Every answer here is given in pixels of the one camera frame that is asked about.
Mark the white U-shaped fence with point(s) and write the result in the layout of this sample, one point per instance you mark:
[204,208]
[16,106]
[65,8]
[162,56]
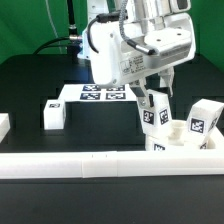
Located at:
[111,164]

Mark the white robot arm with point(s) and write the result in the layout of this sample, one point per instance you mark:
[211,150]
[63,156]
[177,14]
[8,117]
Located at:
[129,40]

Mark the white marker sheet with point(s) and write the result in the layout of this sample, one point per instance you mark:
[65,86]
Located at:
[93,93]

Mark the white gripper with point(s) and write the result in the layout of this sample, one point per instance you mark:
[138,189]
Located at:
[115,63]

